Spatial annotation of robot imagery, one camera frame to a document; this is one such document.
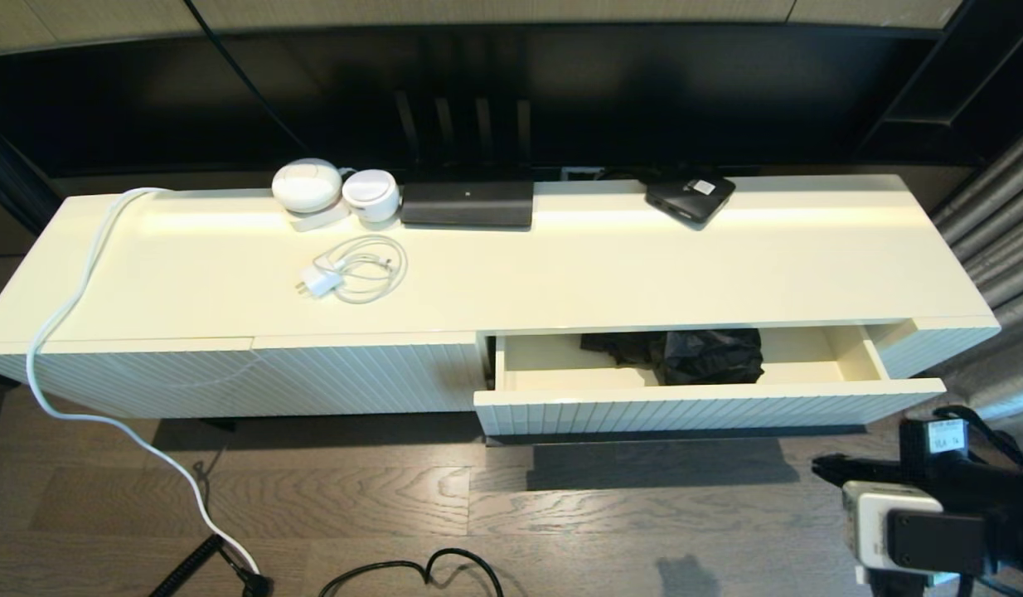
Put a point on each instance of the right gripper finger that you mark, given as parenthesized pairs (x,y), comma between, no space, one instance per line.
(851,471)

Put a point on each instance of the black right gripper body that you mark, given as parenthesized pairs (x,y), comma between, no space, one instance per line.
(967,485)

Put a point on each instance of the black umbrella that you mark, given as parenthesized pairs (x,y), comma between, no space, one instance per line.
(702,356)

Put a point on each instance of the white fluted drawer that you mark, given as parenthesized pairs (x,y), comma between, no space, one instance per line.
(644,410)

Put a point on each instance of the white TV cabinet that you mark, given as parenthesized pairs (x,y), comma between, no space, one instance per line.
(230,282)

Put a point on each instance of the grey pleated curtain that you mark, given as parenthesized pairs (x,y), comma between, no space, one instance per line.
(992,215)

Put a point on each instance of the black set-top box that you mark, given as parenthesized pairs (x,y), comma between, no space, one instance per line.
(686,199)

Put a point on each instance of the black shelf unit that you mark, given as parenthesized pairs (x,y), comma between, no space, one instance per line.
(976,83)

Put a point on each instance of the black television screen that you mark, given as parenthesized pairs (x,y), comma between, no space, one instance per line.
(644,91)

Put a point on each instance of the black router with antennas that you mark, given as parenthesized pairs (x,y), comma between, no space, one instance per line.
(466,206)

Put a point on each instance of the small white round device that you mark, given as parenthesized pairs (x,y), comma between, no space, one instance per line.
(370,195)

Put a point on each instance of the white USB charger adapter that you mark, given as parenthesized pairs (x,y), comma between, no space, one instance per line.
(322,280)

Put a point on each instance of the large white round device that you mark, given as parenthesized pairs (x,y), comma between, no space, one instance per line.
(306,184)

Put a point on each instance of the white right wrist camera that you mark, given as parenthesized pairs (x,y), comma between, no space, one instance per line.
(872,531)

